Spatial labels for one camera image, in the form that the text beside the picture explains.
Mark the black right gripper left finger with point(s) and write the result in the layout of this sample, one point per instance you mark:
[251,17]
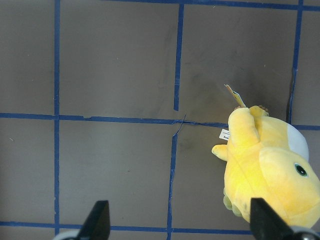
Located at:
[97,225]

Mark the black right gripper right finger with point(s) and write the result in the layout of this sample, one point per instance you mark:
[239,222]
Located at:
[266,224]

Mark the yellow plush toy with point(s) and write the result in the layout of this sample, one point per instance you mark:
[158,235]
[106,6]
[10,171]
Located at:
[268,158]

